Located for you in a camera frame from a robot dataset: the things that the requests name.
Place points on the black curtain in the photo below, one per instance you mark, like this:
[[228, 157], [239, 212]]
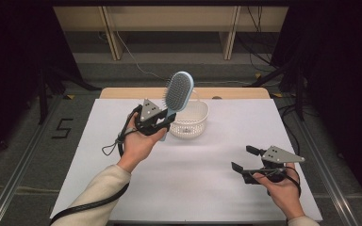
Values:
[[342, 62], [12, 47]]

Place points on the metal floor rail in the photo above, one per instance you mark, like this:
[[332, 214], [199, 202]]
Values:
[[326, 175], [15, 179]]

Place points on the light blue hairbrush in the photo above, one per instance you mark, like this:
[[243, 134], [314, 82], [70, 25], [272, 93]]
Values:
[[179, 91]]

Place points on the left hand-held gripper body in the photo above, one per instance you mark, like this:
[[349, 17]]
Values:
[[149, 111]]

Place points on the person's right hand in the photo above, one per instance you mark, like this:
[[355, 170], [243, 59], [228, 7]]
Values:
[[284, 194]]

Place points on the beige desk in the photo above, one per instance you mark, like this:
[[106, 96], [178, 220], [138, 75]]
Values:
[[169, 19]]

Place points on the white table mat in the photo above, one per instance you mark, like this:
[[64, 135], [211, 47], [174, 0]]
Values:
[[201, 175]]

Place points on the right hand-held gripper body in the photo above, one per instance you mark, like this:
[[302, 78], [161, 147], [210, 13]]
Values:
[[279, 155]]

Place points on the black stand legs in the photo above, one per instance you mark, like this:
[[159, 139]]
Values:
[[44, 94], [300, 94]]

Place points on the white slotted plastic basket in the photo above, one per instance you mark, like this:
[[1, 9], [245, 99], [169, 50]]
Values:
[[196, 116]]

